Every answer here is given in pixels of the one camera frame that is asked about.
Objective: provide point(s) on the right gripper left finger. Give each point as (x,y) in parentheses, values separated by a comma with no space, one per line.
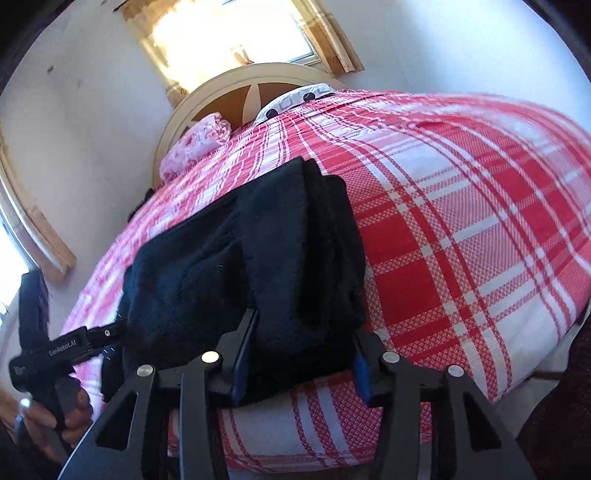
(130,438)

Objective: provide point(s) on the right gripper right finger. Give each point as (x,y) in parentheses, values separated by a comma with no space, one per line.
(469,440)

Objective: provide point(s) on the black pants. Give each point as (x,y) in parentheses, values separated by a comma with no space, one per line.
(285,245)

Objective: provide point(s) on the person left hand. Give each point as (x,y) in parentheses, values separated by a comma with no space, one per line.
(41,426)

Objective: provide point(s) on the beige curtain left window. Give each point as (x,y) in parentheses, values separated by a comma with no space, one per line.
(35,236)

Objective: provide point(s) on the red plaid bed sheet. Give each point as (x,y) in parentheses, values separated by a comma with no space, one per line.
(474,213)

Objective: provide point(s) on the pink floral pillow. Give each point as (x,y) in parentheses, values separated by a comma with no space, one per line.
(202,138)

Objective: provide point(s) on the cream wooden headboard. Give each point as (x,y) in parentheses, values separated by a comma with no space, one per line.
(238,95)

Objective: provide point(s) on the white patterned pillow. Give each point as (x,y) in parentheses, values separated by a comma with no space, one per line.
(292,99)

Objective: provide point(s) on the window behind headboard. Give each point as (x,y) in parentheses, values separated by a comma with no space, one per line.
(270,31)

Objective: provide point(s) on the beige curtain right side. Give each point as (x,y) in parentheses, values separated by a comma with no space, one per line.
(327,38)

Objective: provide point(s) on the yellow curtain behind headboard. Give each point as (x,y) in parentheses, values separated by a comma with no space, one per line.
(187,42)

